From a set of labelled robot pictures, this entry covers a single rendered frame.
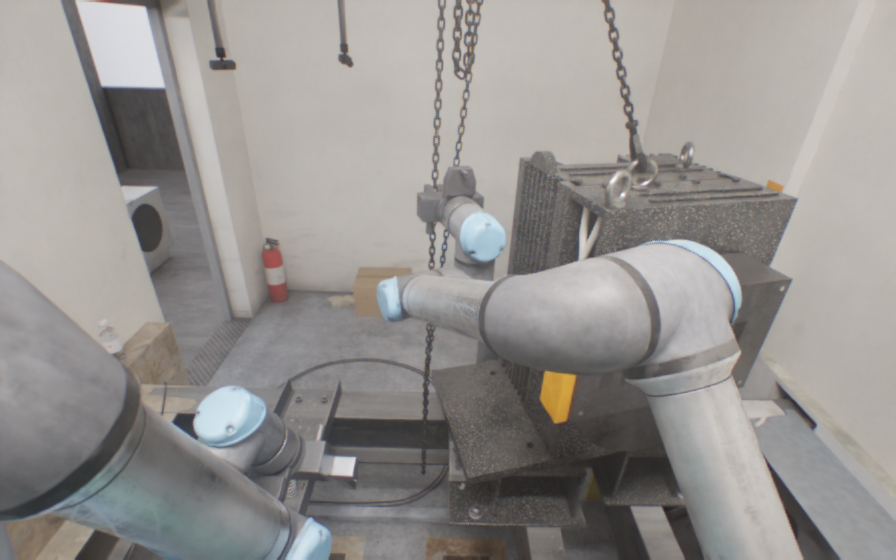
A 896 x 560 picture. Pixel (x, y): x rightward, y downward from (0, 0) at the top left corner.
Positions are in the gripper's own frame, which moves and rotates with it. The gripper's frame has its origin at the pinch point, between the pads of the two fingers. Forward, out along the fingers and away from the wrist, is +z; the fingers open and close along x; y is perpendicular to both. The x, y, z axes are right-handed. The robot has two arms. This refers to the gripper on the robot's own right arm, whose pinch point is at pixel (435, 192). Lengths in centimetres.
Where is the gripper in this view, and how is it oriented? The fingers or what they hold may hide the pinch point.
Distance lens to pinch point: 102.2
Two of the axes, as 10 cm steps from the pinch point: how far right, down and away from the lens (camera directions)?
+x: 9.5, -0.9, 3.0
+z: -3.1, -4.4, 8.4
